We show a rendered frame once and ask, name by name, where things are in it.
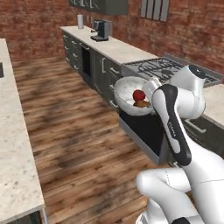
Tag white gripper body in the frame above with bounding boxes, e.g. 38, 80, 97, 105
142, 78, 164, 102

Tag red tomato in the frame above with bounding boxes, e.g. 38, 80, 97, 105
132, 89, 147, 102

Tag brown chicken drumstick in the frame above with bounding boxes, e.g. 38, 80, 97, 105
132, 100, 151, 109

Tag white bowl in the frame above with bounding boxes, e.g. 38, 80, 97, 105
113, 75, 156, 117

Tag dark island counter base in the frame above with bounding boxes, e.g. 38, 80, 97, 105
0, 208, 48, 224

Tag grey gas hob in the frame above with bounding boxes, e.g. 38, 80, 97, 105
121, 56, 224, 88

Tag black oven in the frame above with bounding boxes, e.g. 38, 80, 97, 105
117, 109, 172, 166

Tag dark grey base cupboard run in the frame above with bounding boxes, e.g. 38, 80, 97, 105
61, 30, 123, 110

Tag black dishwasher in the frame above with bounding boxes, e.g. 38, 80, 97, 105
80, 45, 92, 79

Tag dark grey drawer front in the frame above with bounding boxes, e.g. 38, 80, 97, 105
181, 114, 224, 160

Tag black coffee machine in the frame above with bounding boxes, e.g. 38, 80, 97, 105
89, 18, 114, 42

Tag white paper towel roll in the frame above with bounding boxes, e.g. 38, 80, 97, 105
76, 13, 85, 31

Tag silver drawer handle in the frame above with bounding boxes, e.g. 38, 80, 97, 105
185, 118, 207, 135

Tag dark grey wall cupboards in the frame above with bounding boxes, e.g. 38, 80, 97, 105
68, 0, 130, 17

